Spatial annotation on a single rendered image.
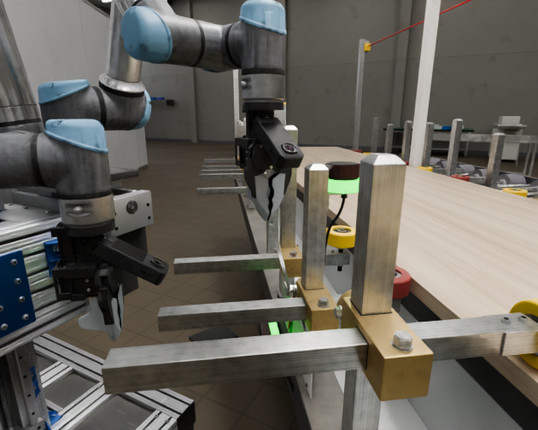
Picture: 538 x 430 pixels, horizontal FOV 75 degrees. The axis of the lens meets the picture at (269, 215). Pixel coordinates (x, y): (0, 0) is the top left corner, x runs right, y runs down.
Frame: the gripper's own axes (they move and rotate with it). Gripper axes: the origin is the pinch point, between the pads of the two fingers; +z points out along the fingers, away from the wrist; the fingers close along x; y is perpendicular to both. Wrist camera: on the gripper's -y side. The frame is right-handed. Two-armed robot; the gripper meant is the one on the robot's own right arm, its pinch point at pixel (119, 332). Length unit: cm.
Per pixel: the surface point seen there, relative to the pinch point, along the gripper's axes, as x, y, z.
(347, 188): -1.0, -39.8, -24.0
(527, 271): 2, -75, -8
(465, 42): -983, -747, -240
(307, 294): -0.4, -33.1, -4.5
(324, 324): 5.0, -34.9, -1.7
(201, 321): 1.5, -14.1, -2.0
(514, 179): -120, -184, -1
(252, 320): 1.5, -22.9, -1.3
